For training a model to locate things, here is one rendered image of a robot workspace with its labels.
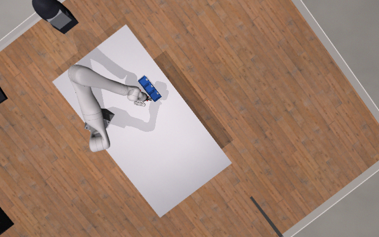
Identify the blue rack of bins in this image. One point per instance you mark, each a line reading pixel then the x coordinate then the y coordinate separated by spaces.
pixel 149 88

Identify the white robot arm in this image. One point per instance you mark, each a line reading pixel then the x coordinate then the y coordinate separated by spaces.
pixel 82 79

